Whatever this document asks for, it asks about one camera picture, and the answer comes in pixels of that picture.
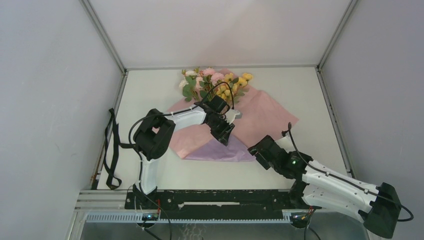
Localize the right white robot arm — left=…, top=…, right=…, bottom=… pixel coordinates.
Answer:
left=248, top=123, right=415, bottom=239

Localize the white slotted cable duct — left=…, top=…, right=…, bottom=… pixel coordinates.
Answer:
left=85, top=212, right=292, bottom=224

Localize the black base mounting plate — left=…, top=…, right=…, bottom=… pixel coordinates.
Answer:
left=124, top=189, right=310, bottom=219

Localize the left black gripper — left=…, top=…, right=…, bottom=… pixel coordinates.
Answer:
left=206, top=116, right=235, bottom=146

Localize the black ribbon strap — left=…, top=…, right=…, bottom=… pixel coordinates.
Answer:
left=102, top=107, right=137, bottom=191

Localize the pink wrapping paper sheet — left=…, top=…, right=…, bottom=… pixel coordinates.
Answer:
left=169, top=68, right=299, bottom=162

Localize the pink rose stem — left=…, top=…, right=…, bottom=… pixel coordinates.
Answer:
left=200, top=67, right=226, bottom=100

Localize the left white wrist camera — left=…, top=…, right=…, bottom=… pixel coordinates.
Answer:
left=224, top=109, right=243, bottom=124

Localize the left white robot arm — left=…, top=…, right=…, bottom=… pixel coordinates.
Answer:
left=129, top=96, right=242, bottom=209

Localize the aluminium frame rail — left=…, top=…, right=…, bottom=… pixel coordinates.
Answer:
left=74, top=188, right=377, bottom=213

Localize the yellow rose stem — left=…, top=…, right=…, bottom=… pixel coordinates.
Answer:
left=218, top=73, right=254, bottom=103

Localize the white rose stem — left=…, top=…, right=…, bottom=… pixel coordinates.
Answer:
left=178, top=67, right=202, bottom=102

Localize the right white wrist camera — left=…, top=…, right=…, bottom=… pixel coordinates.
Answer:
left=275, top=135, right=296, bottom=153

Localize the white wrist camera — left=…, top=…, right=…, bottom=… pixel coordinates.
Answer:
left=224, top=109, right=243, bottom=124
left=275, top=135, right=296, bottom=153

